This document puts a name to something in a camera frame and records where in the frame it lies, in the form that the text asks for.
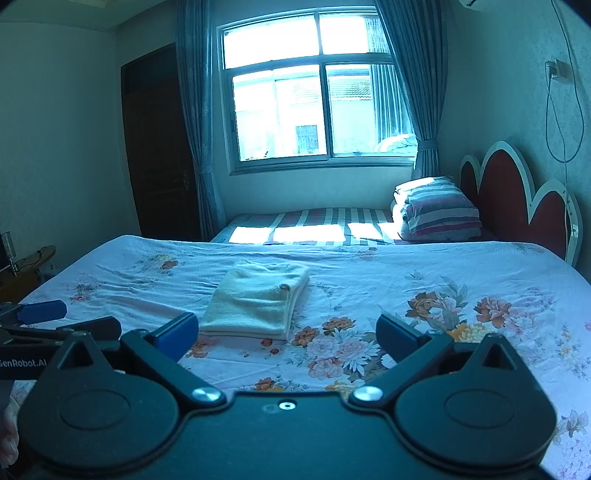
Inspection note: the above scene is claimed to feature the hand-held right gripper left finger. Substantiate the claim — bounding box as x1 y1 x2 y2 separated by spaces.
46 312 227 409

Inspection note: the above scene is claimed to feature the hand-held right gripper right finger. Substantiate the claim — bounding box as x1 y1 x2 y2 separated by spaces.
348 315 532 409

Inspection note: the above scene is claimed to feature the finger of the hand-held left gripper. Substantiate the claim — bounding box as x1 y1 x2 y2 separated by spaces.
55 316 123 344
16 300 68 326

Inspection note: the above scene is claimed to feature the white knit sweater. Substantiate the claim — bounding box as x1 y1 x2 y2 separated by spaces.
199 261 310 342

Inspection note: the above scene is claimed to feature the person's left hand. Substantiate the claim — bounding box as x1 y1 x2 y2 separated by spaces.
0 397 20 467

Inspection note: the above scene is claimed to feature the wooden furniture piece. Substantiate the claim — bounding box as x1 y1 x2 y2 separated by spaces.
0 244 57 302

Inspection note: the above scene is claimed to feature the small shiny metal object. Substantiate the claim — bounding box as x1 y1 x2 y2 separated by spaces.
1 231 19 278

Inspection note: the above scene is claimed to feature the floral bed sheet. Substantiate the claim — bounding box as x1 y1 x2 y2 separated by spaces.
9 234 591 480

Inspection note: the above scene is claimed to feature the folded striped quilt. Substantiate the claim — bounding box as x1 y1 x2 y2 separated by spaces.
392 175 484 243

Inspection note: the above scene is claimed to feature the striped mattress cover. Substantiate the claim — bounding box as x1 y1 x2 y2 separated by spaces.
210 208 402 246

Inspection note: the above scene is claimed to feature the red petal-shaped headboard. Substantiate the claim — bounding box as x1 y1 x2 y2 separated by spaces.
459 141 584 268

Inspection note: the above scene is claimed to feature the dark wooden door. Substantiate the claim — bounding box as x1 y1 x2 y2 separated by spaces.
121 42 202 242

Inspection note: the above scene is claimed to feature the white cloth bundle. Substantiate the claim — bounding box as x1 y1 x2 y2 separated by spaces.
374 135 419 153

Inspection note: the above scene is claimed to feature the blue curtain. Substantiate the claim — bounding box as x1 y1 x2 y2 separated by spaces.
374 0 448 182
175 0 228 241

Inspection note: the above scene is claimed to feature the large window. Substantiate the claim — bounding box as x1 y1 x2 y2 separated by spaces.
217 7 419 175

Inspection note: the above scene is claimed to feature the air conditioner power cable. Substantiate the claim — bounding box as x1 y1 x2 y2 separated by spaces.
545 0 587 164

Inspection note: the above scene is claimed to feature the wall socket with plug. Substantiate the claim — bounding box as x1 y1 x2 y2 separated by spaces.
546 59 574 84

